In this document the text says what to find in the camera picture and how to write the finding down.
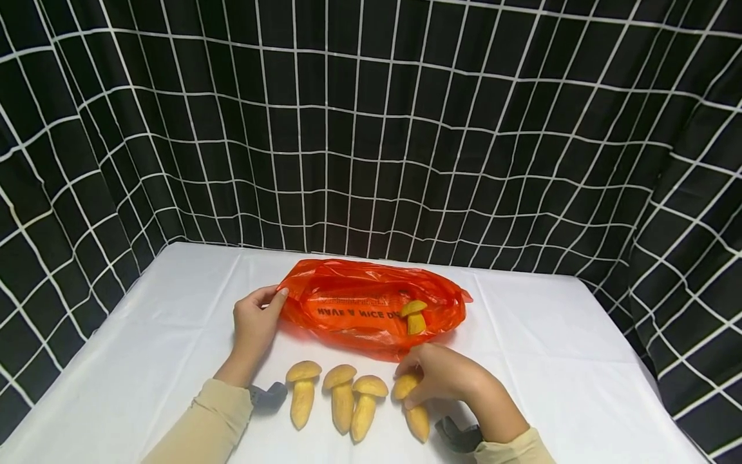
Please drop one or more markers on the yellow toy mushroom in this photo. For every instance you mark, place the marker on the yellow toy mushroom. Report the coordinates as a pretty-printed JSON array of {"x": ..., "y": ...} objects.
[
  {"x": 418, "y": 422},
  {"x": 415, "y": 317},
  {"x": 342, "y": 403},
  {"x": 302, "y": 399},
  {"x": 365, "y": 412}
]

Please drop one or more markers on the black wrist band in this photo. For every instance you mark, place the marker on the black wrist band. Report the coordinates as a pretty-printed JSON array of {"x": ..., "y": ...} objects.
[
  {"x": 268, "y": 396},
  {"x": 458, "y": 437}
]

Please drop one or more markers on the person's left forearm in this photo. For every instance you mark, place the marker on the person's left forearm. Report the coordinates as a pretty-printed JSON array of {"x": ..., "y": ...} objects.
[{"x": 206, "y": 422}]

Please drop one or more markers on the orange plastic bag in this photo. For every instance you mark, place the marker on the orange plastic bag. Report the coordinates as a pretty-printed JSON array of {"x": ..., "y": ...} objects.
[{"x": 353, "y": 303}]

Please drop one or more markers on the person's right forearm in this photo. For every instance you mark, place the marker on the person's right forearm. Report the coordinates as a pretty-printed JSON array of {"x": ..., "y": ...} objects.
[{"x": 510, "y": 432}]

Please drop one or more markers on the person's right hand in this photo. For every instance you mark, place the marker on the person's right hand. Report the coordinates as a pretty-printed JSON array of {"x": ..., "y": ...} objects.
[{"x": 446, "y": 374}]

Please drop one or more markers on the person's left hand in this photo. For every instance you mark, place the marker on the person's left hand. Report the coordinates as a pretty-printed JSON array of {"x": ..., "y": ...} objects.
[{"x": 253, "y": 328}]

